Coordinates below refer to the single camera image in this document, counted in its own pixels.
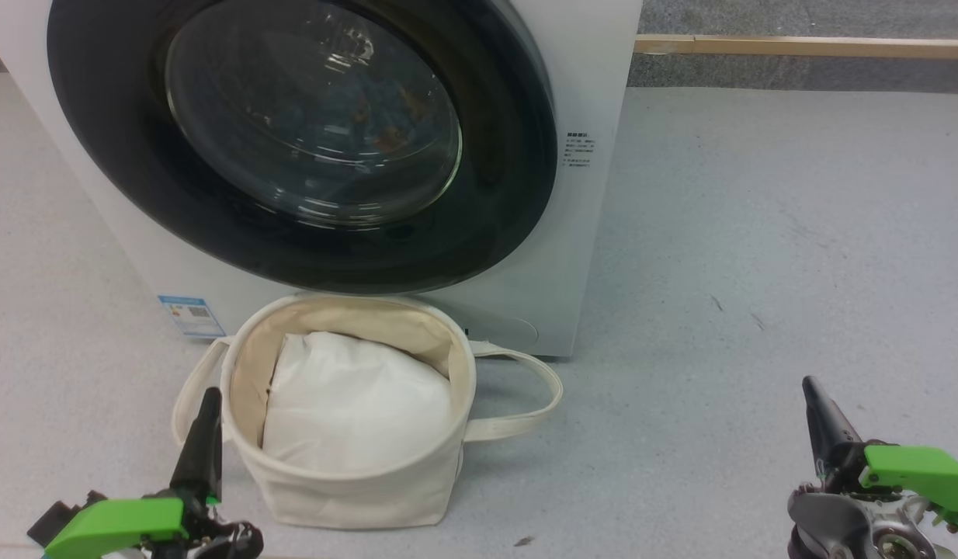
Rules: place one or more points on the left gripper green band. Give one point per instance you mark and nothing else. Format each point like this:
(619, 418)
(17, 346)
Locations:
(114, 524)

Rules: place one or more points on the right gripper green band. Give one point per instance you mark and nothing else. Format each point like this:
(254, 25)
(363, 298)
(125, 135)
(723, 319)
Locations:
(921, 473)

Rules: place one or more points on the blue bear print garment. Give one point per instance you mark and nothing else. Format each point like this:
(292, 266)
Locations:
(386, 132)

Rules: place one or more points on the black round glass door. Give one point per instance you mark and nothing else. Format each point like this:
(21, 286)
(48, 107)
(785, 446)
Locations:
(494, 194)

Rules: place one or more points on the cream canvas laundry basket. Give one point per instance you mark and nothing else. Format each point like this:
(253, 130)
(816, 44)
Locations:
(355, 497)

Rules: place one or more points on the white front-load washing machine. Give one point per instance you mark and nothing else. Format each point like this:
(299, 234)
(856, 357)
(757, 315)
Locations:
(595, 233)

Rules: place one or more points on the blue energy label sticker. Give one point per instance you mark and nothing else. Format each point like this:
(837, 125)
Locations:
(192, 317)

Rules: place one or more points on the white cushion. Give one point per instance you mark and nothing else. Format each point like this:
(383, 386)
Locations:
(355, 404)

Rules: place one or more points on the wooden baseboard strip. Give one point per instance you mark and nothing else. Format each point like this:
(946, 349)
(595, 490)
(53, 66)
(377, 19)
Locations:
(797, 46)

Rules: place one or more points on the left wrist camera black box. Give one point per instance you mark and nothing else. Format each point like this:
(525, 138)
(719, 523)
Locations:
(56, 520)

